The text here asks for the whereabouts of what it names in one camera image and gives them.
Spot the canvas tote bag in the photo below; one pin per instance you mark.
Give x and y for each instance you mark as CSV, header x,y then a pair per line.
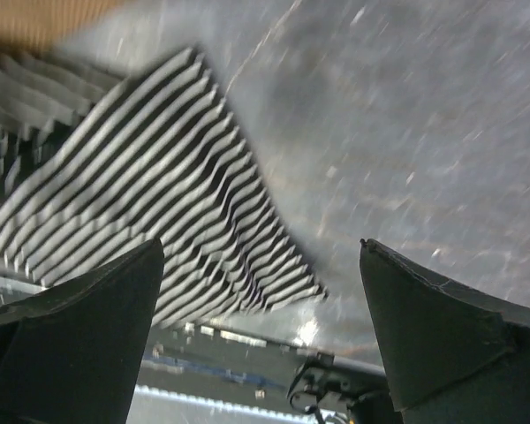
x,y
35,25

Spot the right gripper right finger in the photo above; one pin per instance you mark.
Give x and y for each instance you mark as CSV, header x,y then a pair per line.
x,y
451,354

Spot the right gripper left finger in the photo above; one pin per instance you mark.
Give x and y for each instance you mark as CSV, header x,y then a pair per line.
x,y
72,353

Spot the striped shirt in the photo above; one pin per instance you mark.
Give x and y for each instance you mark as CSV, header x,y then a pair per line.
x,y
91,166

